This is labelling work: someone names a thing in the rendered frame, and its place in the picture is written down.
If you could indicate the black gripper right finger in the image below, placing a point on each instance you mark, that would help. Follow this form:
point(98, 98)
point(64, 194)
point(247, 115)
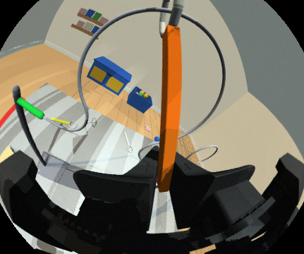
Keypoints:
point(191, 186)

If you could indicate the yellow rectangular block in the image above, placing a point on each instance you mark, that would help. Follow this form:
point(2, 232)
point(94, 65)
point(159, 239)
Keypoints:
point(8, 152)

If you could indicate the orange handle with grey loop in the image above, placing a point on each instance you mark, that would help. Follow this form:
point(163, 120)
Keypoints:
point(171, 94)

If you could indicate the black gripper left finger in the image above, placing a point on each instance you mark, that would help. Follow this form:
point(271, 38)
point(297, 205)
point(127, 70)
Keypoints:
point(135, 188)

